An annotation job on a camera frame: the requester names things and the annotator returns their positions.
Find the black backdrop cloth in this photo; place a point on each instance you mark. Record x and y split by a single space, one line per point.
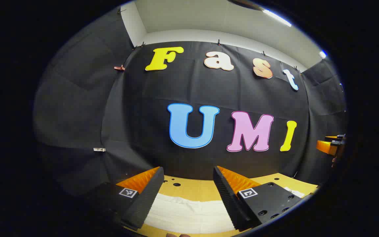
143 115

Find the white jeans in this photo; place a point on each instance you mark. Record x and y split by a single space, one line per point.
189 212

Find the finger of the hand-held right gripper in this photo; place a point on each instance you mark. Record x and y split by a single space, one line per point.
325 147

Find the small white clip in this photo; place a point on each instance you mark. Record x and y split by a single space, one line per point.
99 149

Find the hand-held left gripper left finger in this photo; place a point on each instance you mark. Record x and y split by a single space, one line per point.
150 197

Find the small ceiling light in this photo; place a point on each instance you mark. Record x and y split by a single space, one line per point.
323 54

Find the copper cloth clip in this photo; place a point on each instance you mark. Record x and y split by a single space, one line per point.
119 68

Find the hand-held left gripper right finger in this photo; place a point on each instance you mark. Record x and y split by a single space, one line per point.
227 200

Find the ceiling light strip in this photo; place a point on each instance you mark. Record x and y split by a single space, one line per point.
276 17

